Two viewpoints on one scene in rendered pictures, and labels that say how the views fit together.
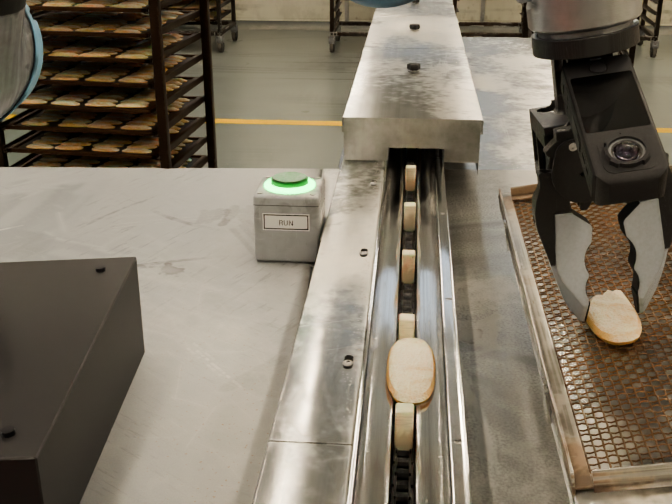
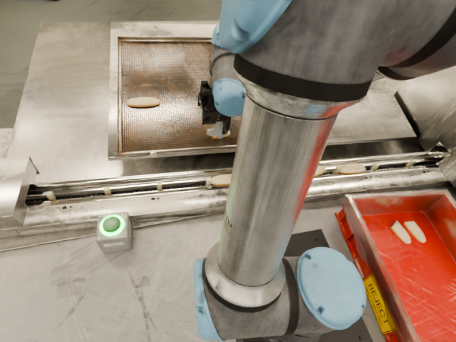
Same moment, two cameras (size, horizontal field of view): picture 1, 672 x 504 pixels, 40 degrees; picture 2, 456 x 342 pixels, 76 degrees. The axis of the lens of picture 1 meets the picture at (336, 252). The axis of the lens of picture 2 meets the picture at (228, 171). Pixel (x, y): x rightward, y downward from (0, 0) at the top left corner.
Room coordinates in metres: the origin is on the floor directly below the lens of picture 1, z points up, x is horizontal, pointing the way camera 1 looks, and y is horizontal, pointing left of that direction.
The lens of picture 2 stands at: (0.84, 0.42, 1.54)
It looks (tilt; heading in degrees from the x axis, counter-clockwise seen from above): 51 degrees down; 246
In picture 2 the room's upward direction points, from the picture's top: 10 degrees clockwise
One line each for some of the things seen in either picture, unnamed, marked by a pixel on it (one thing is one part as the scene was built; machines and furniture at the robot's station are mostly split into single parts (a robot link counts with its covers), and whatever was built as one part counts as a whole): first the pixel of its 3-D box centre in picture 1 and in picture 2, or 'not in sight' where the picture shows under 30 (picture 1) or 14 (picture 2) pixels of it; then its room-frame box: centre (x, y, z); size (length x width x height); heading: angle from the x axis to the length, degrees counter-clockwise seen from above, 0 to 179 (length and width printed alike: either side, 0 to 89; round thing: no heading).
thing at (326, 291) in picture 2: not in sight; (315, 292); (0.61, 0.34, 1.06); 0.13 x 0.12 x 0.14; 169
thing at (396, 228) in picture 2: not in sight; (402, 233); (0.17, 0.21, 0.83); 0.10 x 0.04 x 0.01; 98
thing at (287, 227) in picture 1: (292, 232); (116, 235); (0.95, 0.05, 0.84); 0.08 x 0.08 x 0.11; 85
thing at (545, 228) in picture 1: (566, 206); (224, 121); (0.62, -0.16, 0.99); 0.05 x 0.02 x 0.09; 89
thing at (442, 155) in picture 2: not in sight; (439, 154); (-0.10, 0.01, 0.90); 0.06 x 0.01 x 0.06; 85
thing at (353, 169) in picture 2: not in sight; (352, 168); (0.21, -0.02, 0.86); 0.10 x 0.04 x 0.01; 175
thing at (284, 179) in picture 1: (289, 183); (112, 224); (0.95, 0.05, 0.90); 0.04 x 0.04 x 0.02
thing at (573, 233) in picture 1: (564, 254); (216, 131); (0.64, -0.17, 0.94); 0.06 x 0.03 x 0.09; 179
